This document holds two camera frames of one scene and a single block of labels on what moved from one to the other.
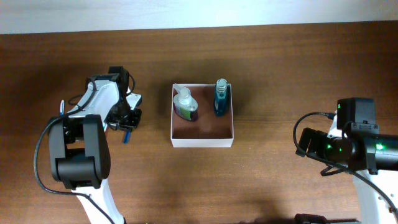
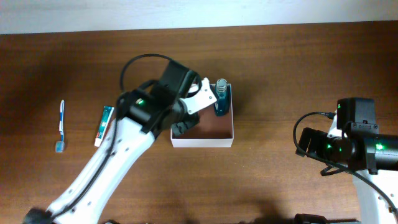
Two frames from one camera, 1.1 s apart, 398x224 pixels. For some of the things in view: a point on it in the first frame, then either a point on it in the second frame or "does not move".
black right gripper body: x=321 y=146 does not move
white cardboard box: x=208 y=130 does not move
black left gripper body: x=124 y=116 to x=187 y=119
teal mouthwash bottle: x=221 y=97 does not move
